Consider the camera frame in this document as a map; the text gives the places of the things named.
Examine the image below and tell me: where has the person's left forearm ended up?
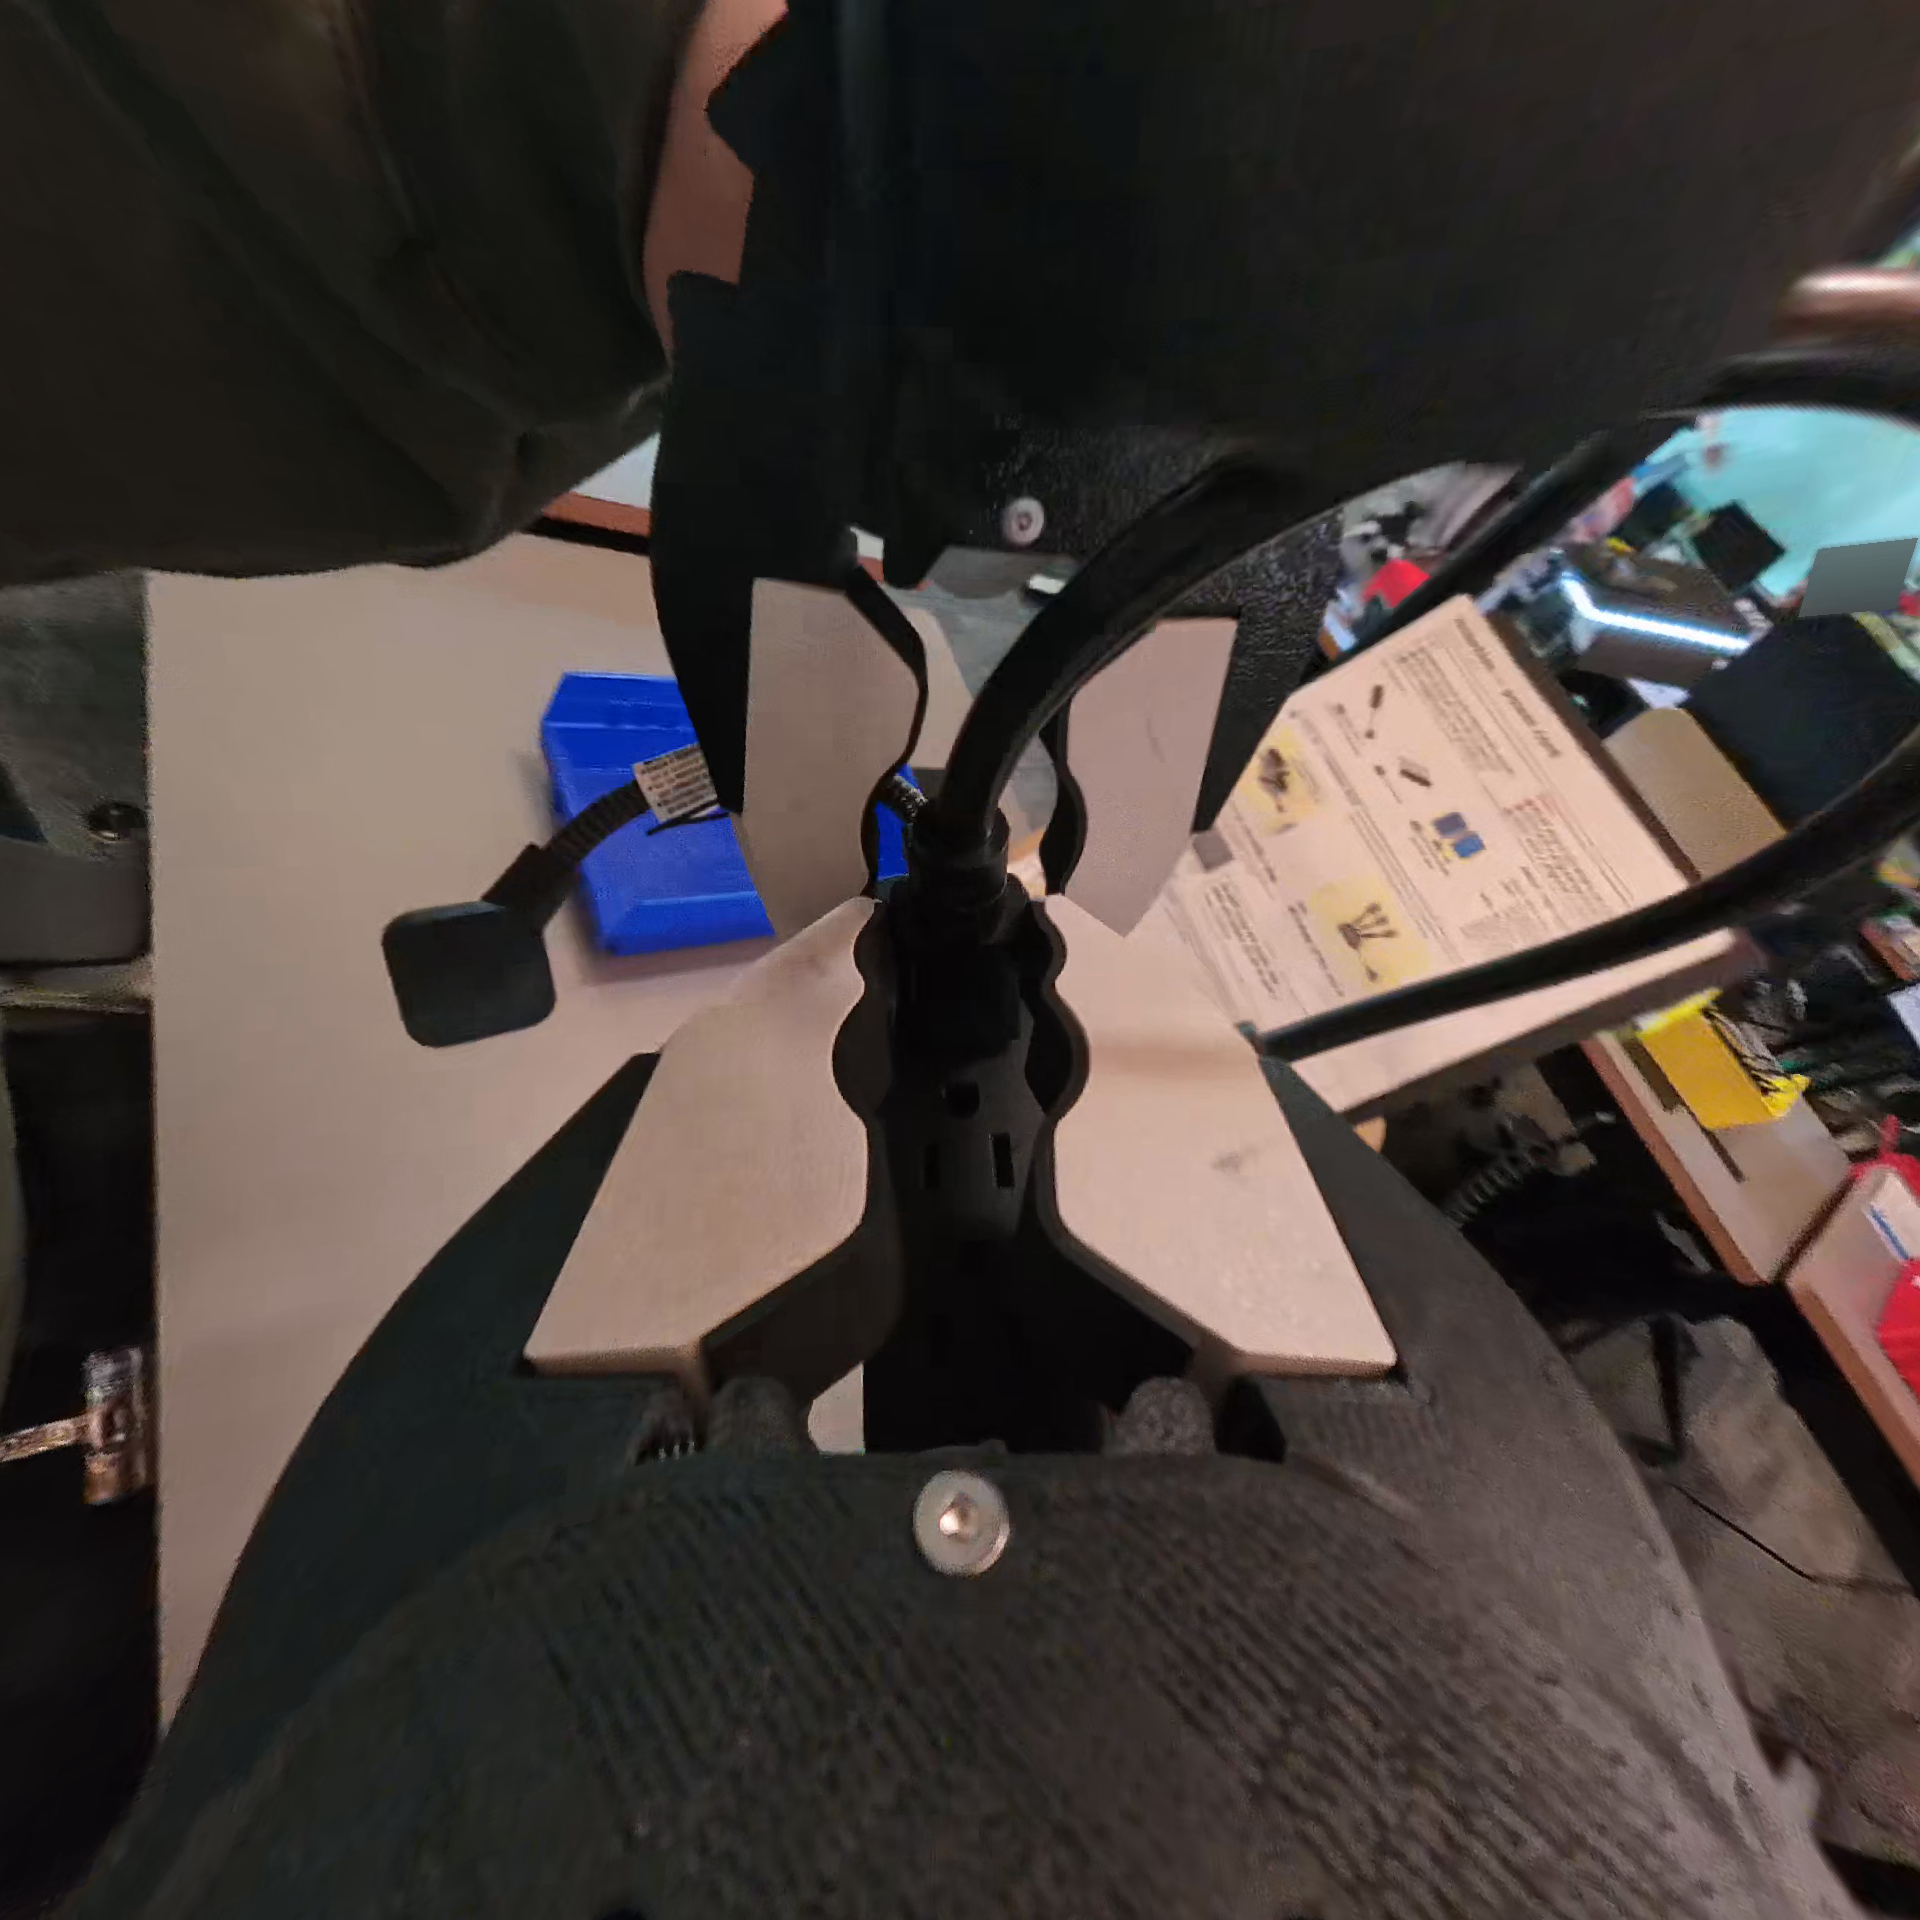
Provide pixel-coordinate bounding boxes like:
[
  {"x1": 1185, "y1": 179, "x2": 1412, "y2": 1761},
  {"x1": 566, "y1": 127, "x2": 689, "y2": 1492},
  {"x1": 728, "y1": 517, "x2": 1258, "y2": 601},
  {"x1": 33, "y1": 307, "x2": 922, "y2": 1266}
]
[{"x1": 0, "y1": 0, "x2": 710, "y2": 584}]

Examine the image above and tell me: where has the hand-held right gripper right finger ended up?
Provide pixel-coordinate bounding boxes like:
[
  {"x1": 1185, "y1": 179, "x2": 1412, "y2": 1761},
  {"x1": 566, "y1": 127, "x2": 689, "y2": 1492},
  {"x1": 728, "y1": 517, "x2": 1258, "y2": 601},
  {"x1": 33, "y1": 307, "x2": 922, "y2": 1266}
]
[{"x1": 1027, "y1": 894, "x2": 1400, "y2": 1420}]

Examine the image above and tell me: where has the person's left hand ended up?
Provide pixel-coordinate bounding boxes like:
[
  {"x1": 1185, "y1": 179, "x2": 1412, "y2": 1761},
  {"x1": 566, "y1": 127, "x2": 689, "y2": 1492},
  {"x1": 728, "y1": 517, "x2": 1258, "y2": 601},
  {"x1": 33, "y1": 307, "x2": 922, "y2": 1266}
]
[{"x1": 642, "y1": 0, "x2": 793, "y2": 367}]

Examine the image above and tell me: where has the blue plastic bin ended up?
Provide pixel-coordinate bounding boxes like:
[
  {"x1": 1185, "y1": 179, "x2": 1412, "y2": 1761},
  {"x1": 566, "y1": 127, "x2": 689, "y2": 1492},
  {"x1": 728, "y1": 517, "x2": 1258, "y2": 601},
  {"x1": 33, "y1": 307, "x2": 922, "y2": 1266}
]
[{"x1": 541, "y1": 671, "x2": 911, "y2": 960}]

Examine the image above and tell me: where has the yellow box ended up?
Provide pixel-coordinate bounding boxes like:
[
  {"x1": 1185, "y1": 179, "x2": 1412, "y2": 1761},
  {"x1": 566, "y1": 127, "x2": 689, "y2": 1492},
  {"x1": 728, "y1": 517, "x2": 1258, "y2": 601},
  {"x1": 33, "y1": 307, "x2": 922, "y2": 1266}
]
[{"x1": 1634, "y1": 997, "x2": 1813, "y2": 1134}]

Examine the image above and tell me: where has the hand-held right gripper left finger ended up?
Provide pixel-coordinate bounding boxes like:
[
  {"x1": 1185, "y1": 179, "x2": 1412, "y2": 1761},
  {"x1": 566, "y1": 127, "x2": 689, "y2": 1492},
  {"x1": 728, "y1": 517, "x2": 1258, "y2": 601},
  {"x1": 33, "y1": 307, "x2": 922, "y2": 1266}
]
[{"x1": 523, "y1": 896, "x2": 903, "y2": 1420}]

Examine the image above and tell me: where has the short black power cord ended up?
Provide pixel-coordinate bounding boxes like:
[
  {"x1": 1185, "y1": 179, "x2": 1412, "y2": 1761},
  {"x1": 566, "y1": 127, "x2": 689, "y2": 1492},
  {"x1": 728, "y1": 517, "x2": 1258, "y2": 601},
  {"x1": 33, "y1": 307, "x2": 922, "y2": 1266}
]
[{"x1": 896, "y1": 353, "x2": 1920, "y2": 1070}]

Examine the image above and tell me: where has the printed instruction board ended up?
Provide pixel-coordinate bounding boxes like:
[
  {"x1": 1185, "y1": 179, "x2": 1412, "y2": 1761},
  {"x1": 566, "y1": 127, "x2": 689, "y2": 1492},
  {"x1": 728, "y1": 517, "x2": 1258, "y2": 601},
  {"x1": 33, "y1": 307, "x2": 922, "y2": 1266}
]
[{"x1": 1155, "y1": 592, "x2": 1771, "y2": 1124}]

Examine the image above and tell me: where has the metal clasp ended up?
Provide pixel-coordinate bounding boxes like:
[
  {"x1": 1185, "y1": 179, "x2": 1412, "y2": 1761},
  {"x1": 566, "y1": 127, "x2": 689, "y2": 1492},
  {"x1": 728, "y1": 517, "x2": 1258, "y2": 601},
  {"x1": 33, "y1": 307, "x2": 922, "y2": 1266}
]
[{"x1": 0, "y1": 1342, "x2": 153, "y2": 1510}]

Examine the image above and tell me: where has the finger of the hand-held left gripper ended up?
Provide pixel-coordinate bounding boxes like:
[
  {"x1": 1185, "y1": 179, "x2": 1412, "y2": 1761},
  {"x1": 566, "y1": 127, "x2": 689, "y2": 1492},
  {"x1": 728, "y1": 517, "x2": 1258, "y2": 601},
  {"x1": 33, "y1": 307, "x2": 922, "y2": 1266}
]
[
  {"x1": 743, "y1": 574, "x2": 937, "y2": 942},
  {"x1": 1039, "y1": 612, "x2": 1242, "y2": 942}
]

